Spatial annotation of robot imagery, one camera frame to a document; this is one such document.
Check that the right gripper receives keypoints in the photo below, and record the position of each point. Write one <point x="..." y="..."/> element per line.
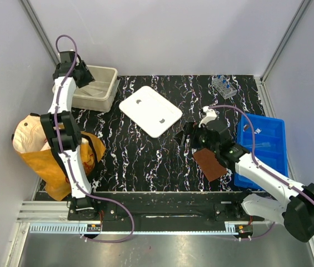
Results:
<point x="192" y="129"/>

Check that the cloth bag with items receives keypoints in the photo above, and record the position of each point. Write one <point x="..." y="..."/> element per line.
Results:
<point x="30" y="143"/>

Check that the clear test tube rack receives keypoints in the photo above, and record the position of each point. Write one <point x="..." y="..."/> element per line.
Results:
<point x="221" y="87"/>

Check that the beige plastic bin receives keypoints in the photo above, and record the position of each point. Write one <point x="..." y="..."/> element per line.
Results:
<point x="68" y="95"/>

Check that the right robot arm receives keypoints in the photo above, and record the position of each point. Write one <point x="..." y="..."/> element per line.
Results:
<point x="292" y="203"/>

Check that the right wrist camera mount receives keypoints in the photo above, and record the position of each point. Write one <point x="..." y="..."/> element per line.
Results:
<point x="208" y="115"/>

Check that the blue compartment tray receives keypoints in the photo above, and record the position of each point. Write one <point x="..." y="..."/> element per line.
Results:
<point x="273" y="131"/>

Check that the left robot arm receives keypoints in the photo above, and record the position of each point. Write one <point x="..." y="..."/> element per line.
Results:
<point x="64" y="136"/>

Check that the white capped tube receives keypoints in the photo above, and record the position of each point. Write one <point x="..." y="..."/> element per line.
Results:
<point x="258" y="131"/>

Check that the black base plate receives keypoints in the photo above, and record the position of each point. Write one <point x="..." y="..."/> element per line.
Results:
<point x="210" y="206"/>

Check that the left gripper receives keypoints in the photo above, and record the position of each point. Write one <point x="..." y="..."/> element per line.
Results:
<point x="88" y="78"/>

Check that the clear glass rod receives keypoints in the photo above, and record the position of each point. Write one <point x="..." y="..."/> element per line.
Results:
<point x="92" y="91"/>

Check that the white plastic lid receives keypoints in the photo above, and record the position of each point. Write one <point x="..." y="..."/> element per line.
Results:
<point x="153" y="113"/>

